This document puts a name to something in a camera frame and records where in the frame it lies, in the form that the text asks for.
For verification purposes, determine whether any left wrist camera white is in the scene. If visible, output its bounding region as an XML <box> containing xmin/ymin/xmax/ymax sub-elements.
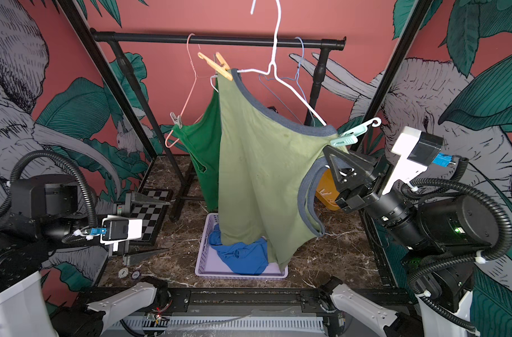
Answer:
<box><xmin>82</xmin><ymin>215</ymin><xmax>144</xmax><ymax>245</ymax></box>

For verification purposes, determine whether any green tank top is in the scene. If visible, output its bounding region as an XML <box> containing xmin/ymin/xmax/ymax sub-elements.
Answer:
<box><xmin>173</xmin><ymin>91</ymin><xmax>222</xmax><ymax>211</ymax></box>

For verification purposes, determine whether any checkerboard calibration plate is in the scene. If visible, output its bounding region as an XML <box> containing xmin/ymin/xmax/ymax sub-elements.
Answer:
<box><xmin>131</xmin><ymin>188</ymin><xmax>173</xmax><ymax>246</ymax></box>

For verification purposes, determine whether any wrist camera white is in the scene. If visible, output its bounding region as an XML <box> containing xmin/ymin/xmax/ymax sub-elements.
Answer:
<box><xmin>82</xmin><ymin>215</ymin><xmax>144</xmax><ymax>245</ymax></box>
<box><xmin>382</xmin><ymin>126</ymin><xmax>454</xmax><ymax>195</ymax></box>

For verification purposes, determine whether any wooden clothespin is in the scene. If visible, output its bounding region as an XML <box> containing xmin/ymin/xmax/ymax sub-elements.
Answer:
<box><xmin>198</xmin><ymin>52</ymin><xmax>233</xmax><ymax>81</ymax></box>

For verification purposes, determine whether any white wire hanger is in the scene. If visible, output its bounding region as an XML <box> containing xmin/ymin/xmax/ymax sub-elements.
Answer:
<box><xmin>209</xmin><ymin>0</ymin><xmax>328</xmax><ymax>126</ymax></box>

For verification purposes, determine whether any pink wire hanger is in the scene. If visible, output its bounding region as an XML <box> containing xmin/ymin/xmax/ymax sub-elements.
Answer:
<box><xmin>165</xmin><ymin>33</ymin><xmax>209</xmax><ymax>149</ymax></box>

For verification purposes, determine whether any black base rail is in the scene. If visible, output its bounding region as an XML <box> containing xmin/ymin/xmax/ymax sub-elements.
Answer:
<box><xmin>76</xmin><ymin>287</ymin><xmax>413</xmax><ymax>315</ymax></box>

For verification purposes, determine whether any light blue wire hanger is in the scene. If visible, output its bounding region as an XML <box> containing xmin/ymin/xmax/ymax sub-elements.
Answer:
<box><xmin>258</xmin><ymin>61</ymin><xmax>307</xmax><ymax>124</ymax></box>

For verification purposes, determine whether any olive tank top grey trim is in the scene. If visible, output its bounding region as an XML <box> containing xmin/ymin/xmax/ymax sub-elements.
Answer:
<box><xmin>218</xmin><ymin>69</ymin><xmax>338</xmax><ymax>269</ymax></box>

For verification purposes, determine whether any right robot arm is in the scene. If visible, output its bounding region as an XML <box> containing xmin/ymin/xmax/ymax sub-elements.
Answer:
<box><xmin>323</xmin><ymin>144</ymin><xmax>512</xmax><ymax>336</ymax></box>

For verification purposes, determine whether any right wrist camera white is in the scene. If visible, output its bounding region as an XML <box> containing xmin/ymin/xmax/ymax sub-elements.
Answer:
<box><xmin>382</xmin><ymin>126</ymin><xmax>454</xmax><ymax>195</ymax></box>

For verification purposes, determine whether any blue tank top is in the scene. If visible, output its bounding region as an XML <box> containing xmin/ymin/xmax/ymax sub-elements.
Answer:
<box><xmin>208</xmin><ymin>225</ymin><xmax>269</xmax><ymax>275</ymax></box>

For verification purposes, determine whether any grey clothespin on green top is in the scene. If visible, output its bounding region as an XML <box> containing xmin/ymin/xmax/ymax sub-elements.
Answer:
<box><xmin>170</xmin><ymin>112</ymin><xmax>183</xmax><ymax>129</ymax></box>

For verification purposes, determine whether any lavender plastic basket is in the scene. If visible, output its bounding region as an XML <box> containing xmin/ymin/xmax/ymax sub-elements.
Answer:
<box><xmin>195</xmin><ymin>213</ymin><xmax>289</xmax><ymax>281</ymax></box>

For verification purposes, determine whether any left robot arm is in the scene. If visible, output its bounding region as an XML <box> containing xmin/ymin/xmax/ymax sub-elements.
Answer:
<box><xmin>0</xmin><ymin>150</ymin><xmax>173</xmax><ymax>336</ymax></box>

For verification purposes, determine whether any black clothes rack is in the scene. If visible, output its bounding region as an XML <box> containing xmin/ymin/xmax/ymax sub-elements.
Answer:
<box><xmin>90</xmin><ymin>28</ymin><xmax>347</xmax><ymax>222</ymax></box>

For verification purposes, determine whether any yellow plastic bowl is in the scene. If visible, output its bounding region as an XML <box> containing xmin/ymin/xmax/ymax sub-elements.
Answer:
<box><xmin>316</xmin><ymin>169</ymin><xmax>340</xmax><ymax>211</ymax></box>

